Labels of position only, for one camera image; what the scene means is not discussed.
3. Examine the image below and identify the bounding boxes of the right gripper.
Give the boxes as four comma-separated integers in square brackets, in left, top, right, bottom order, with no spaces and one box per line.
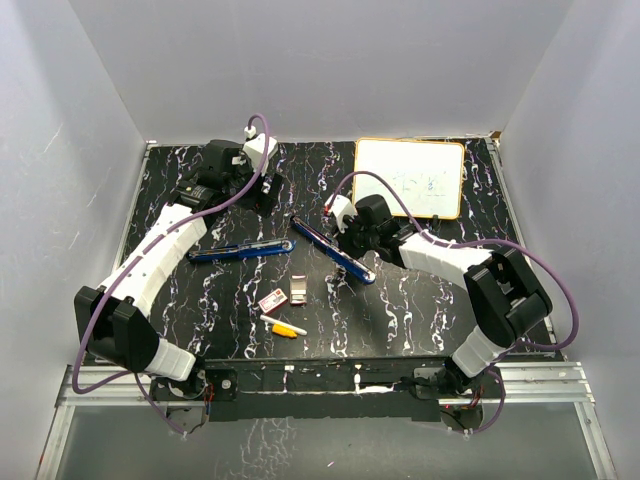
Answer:
[331,213,378,260]

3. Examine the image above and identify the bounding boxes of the staple tray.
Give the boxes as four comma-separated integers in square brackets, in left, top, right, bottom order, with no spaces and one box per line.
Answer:
[289,275,307,305]

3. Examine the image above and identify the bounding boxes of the red white staple box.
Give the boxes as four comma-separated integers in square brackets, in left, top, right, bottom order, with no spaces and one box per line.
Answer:
[258,288,288,313]

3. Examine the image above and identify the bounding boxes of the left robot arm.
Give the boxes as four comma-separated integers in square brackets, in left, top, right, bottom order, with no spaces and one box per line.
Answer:
[74,134,282,399]

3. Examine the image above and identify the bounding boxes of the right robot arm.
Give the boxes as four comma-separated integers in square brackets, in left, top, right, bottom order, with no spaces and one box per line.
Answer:
[326,194,552,397]

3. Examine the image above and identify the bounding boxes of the white marker pen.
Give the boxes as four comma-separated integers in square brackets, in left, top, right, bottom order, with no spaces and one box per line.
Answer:
[260,314,308,336]

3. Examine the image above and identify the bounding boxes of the yellow marker cap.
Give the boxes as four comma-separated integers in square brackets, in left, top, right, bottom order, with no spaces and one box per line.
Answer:
[272,324,298,339]

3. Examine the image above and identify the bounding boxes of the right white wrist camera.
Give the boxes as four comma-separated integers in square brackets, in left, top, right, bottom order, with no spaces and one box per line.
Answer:
[325,195,358,233]

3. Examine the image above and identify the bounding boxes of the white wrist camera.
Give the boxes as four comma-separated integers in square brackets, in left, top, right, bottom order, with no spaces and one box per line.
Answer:
[325,195,358,233]
[242,126,278,174]

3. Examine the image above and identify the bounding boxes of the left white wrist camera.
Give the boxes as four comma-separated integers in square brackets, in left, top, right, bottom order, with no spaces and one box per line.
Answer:
[242,126,278,174]

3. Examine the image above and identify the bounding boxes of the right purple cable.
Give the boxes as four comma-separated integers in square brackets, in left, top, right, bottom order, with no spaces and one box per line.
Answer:
[329,172,581,436]

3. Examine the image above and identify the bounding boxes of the purple cable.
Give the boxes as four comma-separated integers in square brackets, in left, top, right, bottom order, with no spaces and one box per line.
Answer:
[329,172,581,436]
[70,113,276,439]

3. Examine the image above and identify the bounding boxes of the small whiteboard orange frame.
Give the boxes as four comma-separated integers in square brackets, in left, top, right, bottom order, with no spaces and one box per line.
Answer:
[352,138,466,220]

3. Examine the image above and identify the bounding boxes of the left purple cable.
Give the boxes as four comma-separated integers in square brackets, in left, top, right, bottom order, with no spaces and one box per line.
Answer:
[70,113,276,439]

